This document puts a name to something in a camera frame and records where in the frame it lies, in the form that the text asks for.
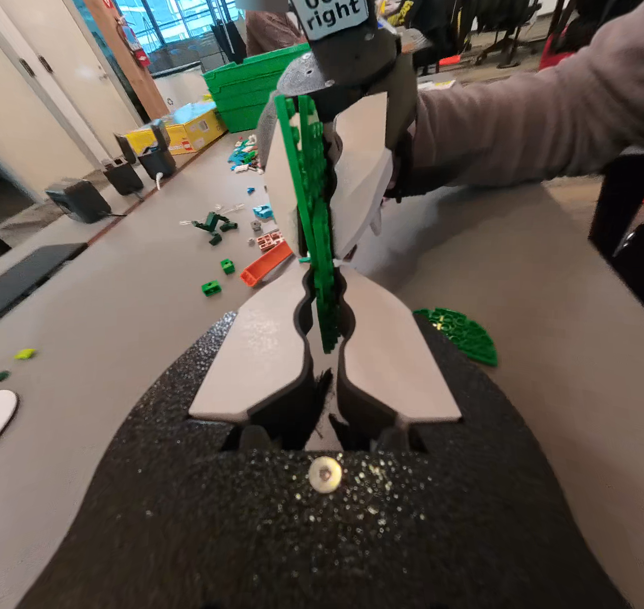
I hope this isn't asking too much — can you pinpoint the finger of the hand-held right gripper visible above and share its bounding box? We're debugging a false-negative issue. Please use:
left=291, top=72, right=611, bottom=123
left=262, top=111, right=309, bottom=258
left=327, top=91, right=394, bottom=263

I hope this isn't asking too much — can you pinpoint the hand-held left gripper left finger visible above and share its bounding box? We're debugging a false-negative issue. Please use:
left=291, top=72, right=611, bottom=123
left=188, top=266, right=315, bottom=423

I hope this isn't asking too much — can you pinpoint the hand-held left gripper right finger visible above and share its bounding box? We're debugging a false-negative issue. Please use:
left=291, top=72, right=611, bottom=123
left=336, top=269, right=463, bottom=425

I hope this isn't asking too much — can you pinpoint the green lego plate assembly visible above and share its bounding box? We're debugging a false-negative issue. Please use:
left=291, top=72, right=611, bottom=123
left=274, top=94, right=348, bottom=354

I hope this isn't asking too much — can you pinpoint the person's right forearm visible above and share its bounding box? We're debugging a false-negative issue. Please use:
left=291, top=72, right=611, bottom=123
left=410, top=3, right=644, bottom=190

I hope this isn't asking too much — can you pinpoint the pile of lego pieces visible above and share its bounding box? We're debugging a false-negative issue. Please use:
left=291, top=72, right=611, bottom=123
left=227, top=134, right=265, bottom=175

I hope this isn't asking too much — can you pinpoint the green rounded lego plate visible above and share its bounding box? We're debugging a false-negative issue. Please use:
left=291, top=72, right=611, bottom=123
left=413, top=307, right=499, bottom=367

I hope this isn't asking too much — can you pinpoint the dark green lego figure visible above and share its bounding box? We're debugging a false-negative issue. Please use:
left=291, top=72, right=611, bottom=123
left=191, top=212, right=238, bottom=246

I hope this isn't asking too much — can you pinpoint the orange lego beam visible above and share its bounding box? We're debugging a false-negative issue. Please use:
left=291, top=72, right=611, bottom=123
left=240, top=239, right=294, bottom=288

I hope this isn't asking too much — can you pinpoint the yellow lego box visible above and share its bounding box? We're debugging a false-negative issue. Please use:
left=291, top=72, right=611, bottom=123
left=126, top=102, right=228, bottom=156

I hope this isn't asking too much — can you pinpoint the green storage bin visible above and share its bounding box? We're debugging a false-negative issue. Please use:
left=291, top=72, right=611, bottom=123
left=202, top=42, right=312, bottom=133

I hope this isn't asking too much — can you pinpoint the black office chair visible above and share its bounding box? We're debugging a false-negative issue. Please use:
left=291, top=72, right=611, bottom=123
left=473, top=0, right=541, bottom=69

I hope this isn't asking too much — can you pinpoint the large window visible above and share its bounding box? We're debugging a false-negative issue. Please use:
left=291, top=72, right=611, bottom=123
left=98, top=0, right=242, bottom=52

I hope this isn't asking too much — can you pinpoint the red fire extinguisher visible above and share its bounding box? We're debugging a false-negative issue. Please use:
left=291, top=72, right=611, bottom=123
left=117, top=16, right=152, bottom=69

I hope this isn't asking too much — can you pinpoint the red object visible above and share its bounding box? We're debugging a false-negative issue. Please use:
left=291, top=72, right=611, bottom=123
left=538, top=26, right=577, bottom=72

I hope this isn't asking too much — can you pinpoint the white double door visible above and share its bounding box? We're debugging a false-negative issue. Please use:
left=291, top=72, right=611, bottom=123
left=0, top=0, right=144, bottom=167

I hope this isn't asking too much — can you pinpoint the black mat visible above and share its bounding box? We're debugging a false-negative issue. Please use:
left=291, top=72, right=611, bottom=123
left=0, top=242, right=89, bottom=318

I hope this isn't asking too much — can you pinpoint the white round object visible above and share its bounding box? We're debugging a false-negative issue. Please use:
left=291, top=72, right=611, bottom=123
left=0, top=390, right=19, bottom=435

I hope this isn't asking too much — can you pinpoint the black furniture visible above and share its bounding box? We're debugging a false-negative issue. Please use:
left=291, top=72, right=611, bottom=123
left=589, top=146, right=644, bottom=308

